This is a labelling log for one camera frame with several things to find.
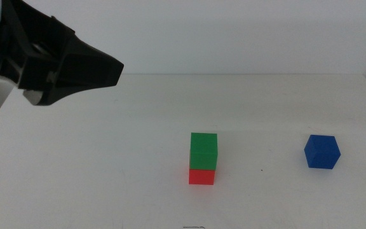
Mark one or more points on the green cube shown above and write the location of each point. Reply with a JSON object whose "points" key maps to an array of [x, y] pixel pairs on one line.
{"points": [[203, 151]]}

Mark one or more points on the red cube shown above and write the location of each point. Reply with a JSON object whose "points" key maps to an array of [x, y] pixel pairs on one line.
{"points": [[201, 177]]}

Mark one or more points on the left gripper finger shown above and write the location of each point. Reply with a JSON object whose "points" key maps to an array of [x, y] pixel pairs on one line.
{"points": [[91, 68], [46, 98]]}

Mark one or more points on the blue cube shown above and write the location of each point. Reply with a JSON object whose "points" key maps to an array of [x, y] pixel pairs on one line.
{"points": [[322, 152]]}

